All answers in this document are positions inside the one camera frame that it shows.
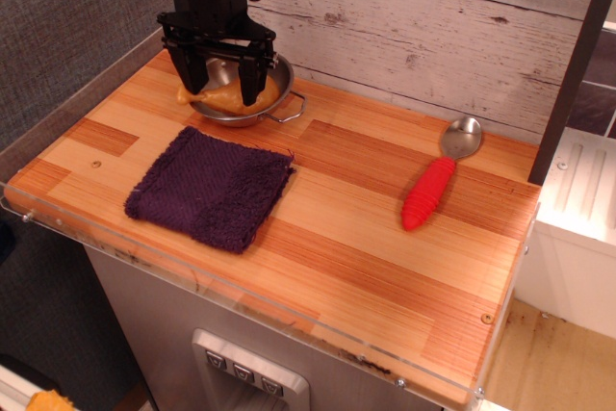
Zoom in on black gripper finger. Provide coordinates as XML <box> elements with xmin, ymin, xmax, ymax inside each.
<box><xmin>239</xmin><ymin>59</ymin><xmax>268</xmax><ymax>107</ymax></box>
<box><xmin>167</xmin><ymin>47</ymin><xmax>209</xmax><ymax>94</ymax></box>

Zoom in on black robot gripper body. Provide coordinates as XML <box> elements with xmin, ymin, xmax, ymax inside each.
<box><xmin>158</xmin><ymin>0</ymin><xmax>277</xmax><ymax>69</ymax></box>

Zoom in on small metal bowl with handles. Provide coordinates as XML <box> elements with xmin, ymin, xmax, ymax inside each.
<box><xmin>182</xmin><ymin>56</ymin><xmax>307</xmax><ymax>127</ymax></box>

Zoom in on yellow toy chicken leg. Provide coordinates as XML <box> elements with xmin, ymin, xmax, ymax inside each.
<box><xmin>176</xmin><ymin>77</ymin><xmax>281</xmax><ymax>116</ymax></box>

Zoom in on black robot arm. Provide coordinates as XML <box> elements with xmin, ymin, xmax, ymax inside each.
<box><xmin>157</xmin><ymin>0</ymin><xmax>276</xmax><ymax>106</ymax></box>

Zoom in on purple rag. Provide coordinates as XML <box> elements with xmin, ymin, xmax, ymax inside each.
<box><xmin>124</xmin><ymin>127</ymin><xmax>295</xmax><ymax>254</ymax></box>

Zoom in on clear acrylic left guard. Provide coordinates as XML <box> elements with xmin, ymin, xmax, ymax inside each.
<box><xmin>1</xmin><ymin>27</ymin><xmax>163</xmax><ymax>184</ymax></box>

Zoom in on clear acrylic guard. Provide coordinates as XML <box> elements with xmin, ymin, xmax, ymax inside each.
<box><xmin>1</xmin><ymin>27</ymin><xmax>163</xmax><ymax>184</ymax></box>
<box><xmin>2</xmin><ymin>187</ymin><xmax>483</xmax><ymax>410</ymax></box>

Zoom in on clear acrylic front guard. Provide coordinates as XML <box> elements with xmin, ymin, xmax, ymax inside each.
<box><xmin>2</xmin><ymin>187</ymin><xmax>483</xmax><ymax>410</ymax></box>

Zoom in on silver dispenser button panel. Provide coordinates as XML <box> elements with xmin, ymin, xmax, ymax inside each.
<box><xmin>192</xmin><ymin>328</ymin><xmax>311</xmax><ymax>410</ymax></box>

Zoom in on yellow object bottom left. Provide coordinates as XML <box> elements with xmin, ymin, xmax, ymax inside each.
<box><xmin>25</xmin><ymin>390</ymin><xmax>75</xmax><ymax>411</ymax></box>

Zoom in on red handled metal spoon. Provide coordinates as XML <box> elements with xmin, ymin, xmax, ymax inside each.
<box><xmin>400</xmin><ymin>116</ymin><xmax>483</xmax><ymax>231</ymax></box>

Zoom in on dark right vertical post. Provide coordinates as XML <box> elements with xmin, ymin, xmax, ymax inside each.
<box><xmin>527</xmin><ymin>0</ymin><xmax>612</xmax><ymax>186</ymax></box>

